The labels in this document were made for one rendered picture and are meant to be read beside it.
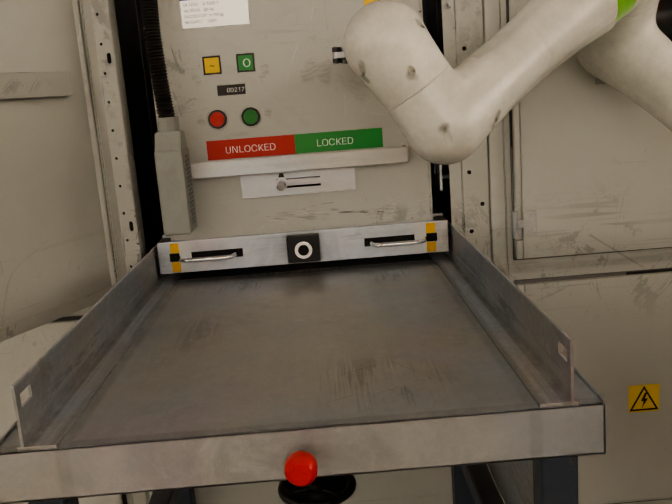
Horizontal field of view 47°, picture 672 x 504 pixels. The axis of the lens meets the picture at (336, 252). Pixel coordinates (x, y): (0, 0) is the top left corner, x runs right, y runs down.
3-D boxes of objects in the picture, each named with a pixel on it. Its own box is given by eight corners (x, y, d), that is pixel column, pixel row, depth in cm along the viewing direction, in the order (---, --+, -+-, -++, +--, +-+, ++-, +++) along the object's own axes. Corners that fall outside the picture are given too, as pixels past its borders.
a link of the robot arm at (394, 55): (398, -25, 93) (327, 33, 94) (459, 59, 96) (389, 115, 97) (387, -10, 107) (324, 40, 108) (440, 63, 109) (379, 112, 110)
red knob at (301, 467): (318, 489, 74) (316, 458, 73) (285, 492, 74) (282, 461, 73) (318, 467, 78) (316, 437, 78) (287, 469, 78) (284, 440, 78)
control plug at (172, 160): (192, 234, 132) (180, 131, 128) (163, 236, 132) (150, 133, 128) (198, 226, 140) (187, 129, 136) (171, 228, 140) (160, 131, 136)
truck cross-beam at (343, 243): (449, 251, 144) (447, 219, 143) (160, 274, 143) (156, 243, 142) (444, 246, 149) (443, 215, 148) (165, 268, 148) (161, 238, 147)
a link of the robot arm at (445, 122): (538, -21, 117) (586, -53, 106) (582, 44, 119) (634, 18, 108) (372, 121, 105) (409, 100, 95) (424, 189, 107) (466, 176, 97)
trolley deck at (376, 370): (606, 453, 79) (606, 398, 78) (-2, 504, 78) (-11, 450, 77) (472, 288, 145) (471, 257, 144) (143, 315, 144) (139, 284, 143)
